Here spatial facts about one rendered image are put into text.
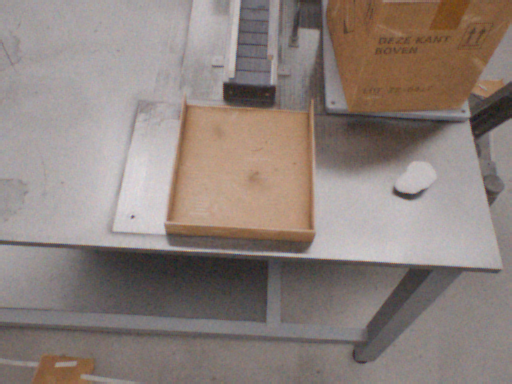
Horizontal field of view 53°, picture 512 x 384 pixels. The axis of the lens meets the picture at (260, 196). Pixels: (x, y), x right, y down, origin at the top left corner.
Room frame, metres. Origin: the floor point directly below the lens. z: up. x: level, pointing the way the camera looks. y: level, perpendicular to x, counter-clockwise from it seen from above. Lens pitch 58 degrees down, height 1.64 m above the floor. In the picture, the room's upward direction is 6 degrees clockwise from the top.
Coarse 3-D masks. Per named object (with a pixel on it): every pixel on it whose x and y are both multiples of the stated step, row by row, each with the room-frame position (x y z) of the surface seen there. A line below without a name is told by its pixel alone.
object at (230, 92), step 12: (276, 0) 1.00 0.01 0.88; (276, 12) 0.95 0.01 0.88; (276, 24) 0.92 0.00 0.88; (228, 36) 0.86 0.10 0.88; (276, 36) 0.88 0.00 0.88; (228, 48) 0.82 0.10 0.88; (276, 48) 0.84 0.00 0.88; (228, 60) 0.79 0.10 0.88; (276, 60) 0.80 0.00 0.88; (276, 72) 0.77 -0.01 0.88; (228, 84) 0.72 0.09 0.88; (276, 84) 0.74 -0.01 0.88; (228, 96) 0.73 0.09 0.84; (240, 96) 0.73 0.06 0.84; (252, 96) 0.73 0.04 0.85; (264, 96) 0.73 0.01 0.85
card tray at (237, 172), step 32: (192, 128) 0.64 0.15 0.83; (224, 128) 0.65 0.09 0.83; (256, 128) 0.65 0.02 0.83; (288, 128) 0.66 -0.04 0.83; (192, 160) 0.56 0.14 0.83; (224, 160) 0.57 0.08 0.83; (256, 160) 0.58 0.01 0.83; (288, 160) 0.58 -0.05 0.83; (192, 192) 0.49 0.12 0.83; (224, 192) 0.50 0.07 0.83; (256, 192) 0.50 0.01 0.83; (288, 192) 0.51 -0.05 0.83; (192, 224) 0.40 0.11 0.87; (224, 224) 0.43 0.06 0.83; (256, 224) 0.44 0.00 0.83; (288, 224) 0.44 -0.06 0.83
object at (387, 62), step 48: (336, 0) 0.94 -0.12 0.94; (384, 0) 0.71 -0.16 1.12; (432, 0) 0.72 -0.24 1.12; (480, 0) 0.73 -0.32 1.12; (336, 48) 0.87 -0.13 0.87; (384, 48) 0.71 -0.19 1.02; (432, 48) 0.73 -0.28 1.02; (480, 48) 0.74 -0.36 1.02; (384, 96) 0.71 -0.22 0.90; (432, 96) 0.73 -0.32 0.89
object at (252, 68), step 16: (256, 0) 0.99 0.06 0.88; (240, 16) 0.93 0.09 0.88; (256, 16) 0.93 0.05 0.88; (240, 32) 0.87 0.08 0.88; (256, 32) 0.88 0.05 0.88; (240, 48) 0.83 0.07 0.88; (256, 48) 0.83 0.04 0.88; (240, 64) 0.78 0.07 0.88; (256, 64) 0.78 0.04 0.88; (240, 80) 0.73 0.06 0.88; (256, 80) 0.74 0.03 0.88
